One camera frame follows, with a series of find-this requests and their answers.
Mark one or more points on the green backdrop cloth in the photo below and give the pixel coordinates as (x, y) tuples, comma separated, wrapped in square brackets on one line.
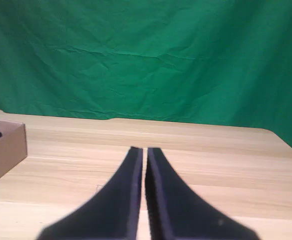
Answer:
[(145, 62)]

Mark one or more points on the brown cardboard box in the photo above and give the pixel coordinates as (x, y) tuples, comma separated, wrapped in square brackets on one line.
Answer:
[(5, 155)]

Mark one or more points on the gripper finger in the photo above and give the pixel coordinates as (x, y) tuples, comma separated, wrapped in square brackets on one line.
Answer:
[(175, 212), (110, 212)]

